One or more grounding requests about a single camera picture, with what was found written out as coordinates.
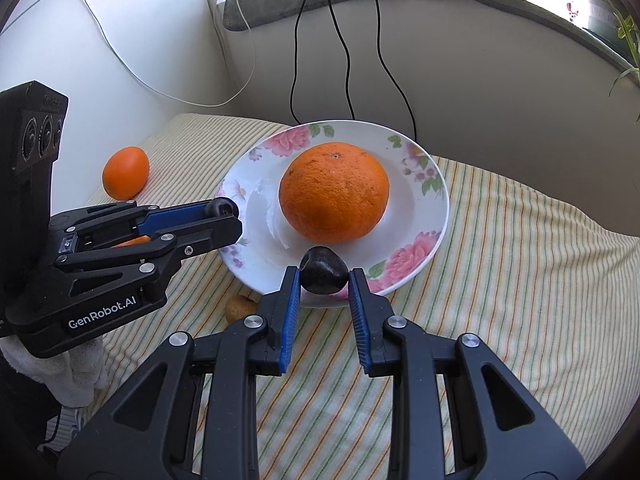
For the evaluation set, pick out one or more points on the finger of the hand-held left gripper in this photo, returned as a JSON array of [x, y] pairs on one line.
[[175, 215], [210, 235]]

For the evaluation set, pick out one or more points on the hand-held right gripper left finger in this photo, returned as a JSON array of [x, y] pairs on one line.
[[286, 320]]

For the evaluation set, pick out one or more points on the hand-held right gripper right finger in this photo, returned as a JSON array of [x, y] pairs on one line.
[[361, 320]]

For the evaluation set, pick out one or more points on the brown kiwi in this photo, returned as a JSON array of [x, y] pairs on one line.
[[239, 308]]

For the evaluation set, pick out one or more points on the small mandarin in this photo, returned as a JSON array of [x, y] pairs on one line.
[[131, 242]]

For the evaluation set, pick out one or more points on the dark brown chestnut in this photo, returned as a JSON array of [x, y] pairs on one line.
[[324, 270]]

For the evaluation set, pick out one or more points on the smooth small orange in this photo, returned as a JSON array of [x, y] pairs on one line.
[[125, 172]]

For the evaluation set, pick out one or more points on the floral white plate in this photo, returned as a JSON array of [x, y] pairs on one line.
[[415, 225]]

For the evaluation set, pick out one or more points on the large orange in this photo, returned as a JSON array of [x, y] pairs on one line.
[[334, 192]]

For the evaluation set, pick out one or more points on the striped cloth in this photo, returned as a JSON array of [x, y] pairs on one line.
[[500, 285]]

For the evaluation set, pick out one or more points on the potted green plant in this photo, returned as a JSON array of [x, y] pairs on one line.
[[602, 10]]

